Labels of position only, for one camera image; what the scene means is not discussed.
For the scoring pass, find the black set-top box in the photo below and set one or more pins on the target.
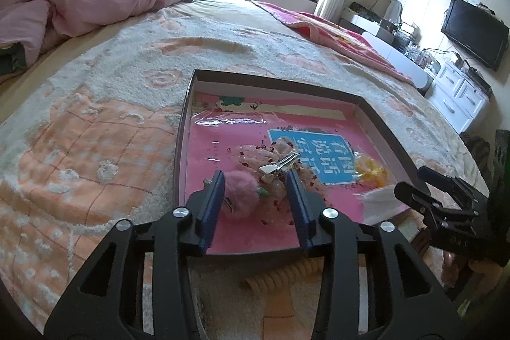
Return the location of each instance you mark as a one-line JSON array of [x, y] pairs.
[[475, 76]]

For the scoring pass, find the black wall television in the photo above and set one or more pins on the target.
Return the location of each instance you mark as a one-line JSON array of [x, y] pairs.
[[477, 31]]

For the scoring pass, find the dark cardboard box tray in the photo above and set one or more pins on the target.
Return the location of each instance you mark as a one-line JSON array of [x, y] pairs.
[[242, 85]]

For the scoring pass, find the white paper card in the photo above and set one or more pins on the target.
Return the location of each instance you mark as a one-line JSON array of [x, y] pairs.
[[380, 204]]

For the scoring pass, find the white grey low desk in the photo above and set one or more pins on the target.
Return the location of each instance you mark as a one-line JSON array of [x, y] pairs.
[[380, 39]]

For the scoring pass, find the pink pompom hair clip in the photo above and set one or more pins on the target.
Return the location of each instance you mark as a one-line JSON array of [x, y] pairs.
[[241, 196]]

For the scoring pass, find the person's right hand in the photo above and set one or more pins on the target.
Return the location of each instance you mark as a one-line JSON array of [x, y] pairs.
[[452, 264]]

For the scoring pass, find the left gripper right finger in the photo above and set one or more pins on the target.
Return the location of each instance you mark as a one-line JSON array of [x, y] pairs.
[[374, 284]]

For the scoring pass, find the pink book in box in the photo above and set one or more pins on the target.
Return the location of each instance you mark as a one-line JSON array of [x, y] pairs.
[[334, 147]]

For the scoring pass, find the floral fabric scrunchie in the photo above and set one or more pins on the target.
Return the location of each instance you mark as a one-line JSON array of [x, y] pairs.
[[268, 164]]

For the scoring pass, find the white drawer cabinet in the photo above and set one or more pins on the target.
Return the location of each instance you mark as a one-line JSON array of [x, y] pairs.
[[461, 102]]

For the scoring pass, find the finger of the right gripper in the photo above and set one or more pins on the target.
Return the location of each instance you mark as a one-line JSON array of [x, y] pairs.
[[461, 192], [433, 213]]

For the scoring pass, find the bear pattern bed blanket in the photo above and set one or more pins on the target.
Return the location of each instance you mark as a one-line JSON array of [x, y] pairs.
[[89, 136]]

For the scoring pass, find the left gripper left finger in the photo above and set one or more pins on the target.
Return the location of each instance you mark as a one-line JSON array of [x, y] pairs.
[[135, 284]]

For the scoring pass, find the pink red cartoon blanket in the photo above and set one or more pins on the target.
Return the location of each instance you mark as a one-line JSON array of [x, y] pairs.
[[325, 33]]

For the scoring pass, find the pink quilt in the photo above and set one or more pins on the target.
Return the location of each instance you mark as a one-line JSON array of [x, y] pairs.
[[29, 28]]

